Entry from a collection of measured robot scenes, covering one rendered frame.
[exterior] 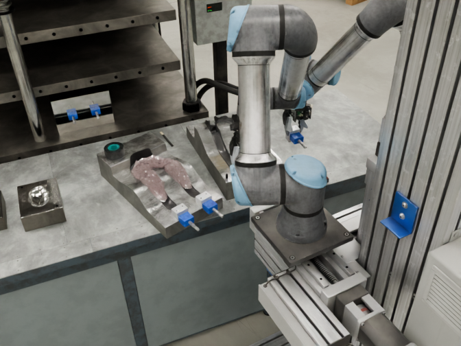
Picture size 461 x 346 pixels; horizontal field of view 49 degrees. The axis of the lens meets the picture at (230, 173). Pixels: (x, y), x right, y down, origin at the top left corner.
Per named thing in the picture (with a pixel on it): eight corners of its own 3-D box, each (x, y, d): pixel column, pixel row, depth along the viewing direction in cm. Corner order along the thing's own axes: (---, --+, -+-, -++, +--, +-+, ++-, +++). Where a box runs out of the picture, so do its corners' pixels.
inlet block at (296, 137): (310, 152, 207) (311, 141, 204) (299, 154, 206) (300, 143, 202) (295, 135, 217) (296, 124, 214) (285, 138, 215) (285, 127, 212)
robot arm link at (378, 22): (407, 15, 141) (305, 110, 179) (420, 3, 149) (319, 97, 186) (379, -15, 142) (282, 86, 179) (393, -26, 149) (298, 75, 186)
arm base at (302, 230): (337, 232, 150) (340, 206, 144) (294, 250, 144) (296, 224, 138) (307, 203, 161) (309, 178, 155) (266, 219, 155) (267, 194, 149)
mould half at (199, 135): (285, 184, 207) (287, 157, 199) (226, 200, 200) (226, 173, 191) (238, 125, 244) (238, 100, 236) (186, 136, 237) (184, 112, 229)
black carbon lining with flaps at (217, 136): (266, 165, 206) (267, 146, 200) (230, 175, 201) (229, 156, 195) (234, 124, 232) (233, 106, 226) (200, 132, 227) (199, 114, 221)
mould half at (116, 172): (223, 208, 196) (221, 185, 189) (167, 239, 183) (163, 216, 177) (153, 152, 227) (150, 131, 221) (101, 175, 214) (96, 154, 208)
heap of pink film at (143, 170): (197, 185, 198) (195, 169, 193) (158, 204, 189) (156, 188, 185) (160, 156, 214) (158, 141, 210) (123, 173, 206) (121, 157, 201)
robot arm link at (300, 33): (325, -7, 131) (302, 88, 177) (282, -6, 131) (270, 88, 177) (330, 31, 127) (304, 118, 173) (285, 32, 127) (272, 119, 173)
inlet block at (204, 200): (228, 219, 187) (228, 208, 184) (217, 225, 184) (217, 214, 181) (206, 202, 195) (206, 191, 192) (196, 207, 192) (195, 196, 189)
